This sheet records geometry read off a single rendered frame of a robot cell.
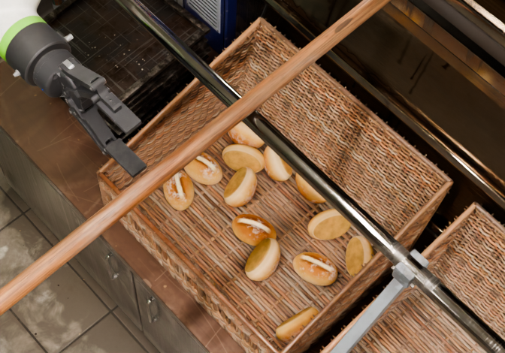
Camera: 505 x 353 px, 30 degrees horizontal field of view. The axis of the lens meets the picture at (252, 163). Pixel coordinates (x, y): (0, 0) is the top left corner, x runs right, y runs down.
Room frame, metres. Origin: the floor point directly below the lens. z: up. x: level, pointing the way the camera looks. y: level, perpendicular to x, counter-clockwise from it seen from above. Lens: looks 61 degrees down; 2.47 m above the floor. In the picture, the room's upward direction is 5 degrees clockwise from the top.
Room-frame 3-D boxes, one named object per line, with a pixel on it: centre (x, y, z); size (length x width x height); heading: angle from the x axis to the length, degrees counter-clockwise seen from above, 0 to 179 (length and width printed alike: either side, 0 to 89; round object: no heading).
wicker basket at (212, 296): (0.91, -0.04, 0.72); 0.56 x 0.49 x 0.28; 48
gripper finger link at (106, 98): (0.75, 0.22, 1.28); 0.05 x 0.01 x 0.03; 48
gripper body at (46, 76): (0.83, 0.30, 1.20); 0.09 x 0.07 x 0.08; 48
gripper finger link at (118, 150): (0.74, 0.20, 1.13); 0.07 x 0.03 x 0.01; 48
